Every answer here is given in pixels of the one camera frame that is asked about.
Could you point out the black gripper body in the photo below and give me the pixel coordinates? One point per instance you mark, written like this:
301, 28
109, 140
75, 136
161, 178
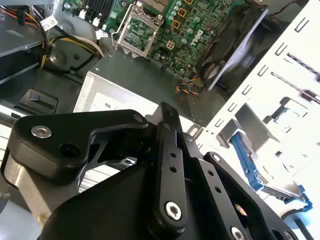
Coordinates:
112, 212

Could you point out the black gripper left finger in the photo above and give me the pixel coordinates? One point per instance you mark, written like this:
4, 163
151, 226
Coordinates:
75, 130

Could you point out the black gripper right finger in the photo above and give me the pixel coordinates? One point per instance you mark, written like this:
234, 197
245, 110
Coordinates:
225, 175

